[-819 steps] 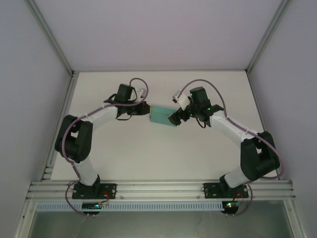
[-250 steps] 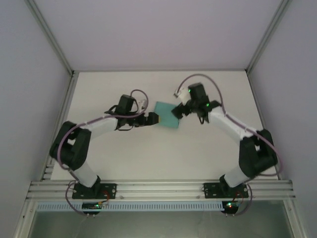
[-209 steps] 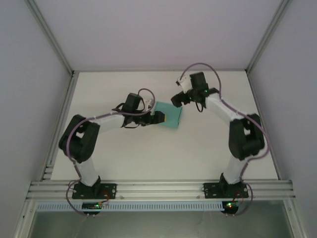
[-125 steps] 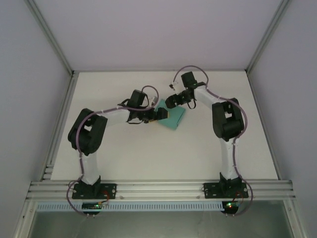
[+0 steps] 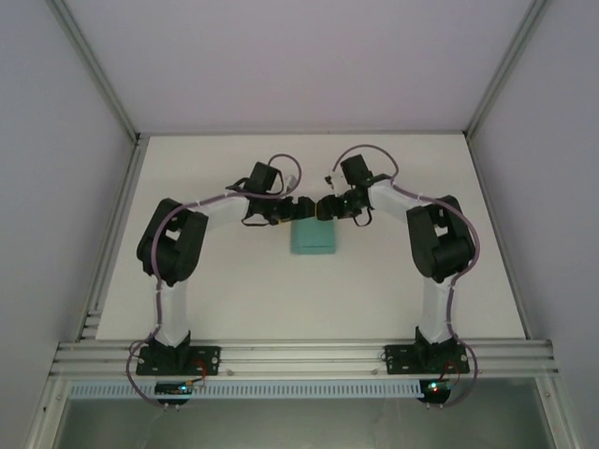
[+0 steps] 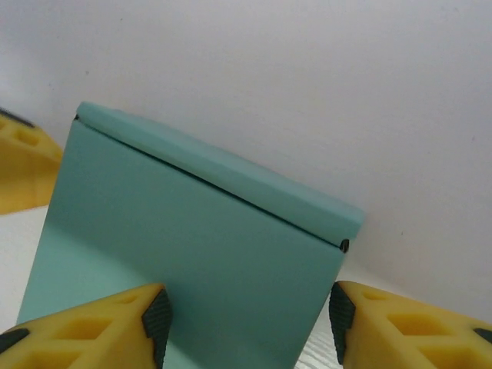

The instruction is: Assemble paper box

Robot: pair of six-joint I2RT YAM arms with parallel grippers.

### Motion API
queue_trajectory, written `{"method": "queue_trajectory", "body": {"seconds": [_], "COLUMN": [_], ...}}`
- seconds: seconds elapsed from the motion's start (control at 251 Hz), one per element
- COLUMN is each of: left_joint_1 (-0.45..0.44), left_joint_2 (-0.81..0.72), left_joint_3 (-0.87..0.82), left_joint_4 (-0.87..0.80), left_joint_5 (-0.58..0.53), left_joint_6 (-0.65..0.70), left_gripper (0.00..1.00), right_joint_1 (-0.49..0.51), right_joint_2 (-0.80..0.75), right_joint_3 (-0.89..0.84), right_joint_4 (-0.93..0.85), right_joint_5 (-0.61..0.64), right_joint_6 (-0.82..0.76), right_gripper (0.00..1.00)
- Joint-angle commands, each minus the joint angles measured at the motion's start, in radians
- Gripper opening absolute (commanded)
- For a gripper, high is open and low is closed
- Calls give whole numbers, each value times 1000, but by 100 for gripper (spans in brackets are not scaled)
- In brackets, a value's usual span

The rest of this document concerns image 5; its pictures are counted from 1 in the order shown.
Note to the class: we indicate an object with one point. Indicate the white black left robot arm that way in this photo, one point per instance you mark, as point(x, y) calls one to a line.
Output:
point(175, 318)

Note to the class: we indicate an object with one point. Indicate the aluminium side rail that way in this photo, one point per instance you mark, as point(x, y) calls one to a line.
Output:
point(112, 243)

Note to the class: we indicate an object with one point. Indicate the aluminium mounting rail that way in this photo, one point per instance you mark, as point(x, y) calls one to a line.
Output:
point(299, 357)

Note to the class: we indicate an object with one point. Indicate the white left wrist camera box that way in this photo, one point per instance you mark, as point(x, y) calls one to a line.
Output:
point(292, 181)

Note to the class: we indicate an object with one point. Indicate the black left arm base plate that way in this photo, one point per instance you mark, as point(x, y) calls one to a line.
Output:
point(206, 360)

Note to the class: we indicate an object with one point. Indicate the teal cloth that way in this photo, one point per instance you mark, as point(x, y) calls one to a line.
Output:
point(313, 238)

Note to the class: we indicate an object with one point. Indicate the aluminium frame post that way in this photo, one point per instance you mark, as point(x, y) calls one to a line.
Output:
point(507, 65)
point(93, 65)

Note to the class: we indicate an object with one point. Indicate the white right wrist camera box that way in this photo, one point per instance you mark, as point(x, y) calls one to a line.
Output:
point(337, 181)

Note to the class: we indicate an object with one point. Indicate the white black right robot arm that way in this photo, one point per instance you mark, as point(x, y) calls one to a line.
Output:
point(433, 318)

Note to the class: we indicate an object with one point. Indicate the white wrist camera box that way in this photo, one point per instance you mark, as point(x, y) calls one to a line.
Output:
point(292, 181)
point(337, 181)

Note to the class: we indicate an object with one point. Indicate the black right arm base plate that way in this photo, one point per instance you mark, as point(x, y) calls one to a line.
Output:
point(398, 360)

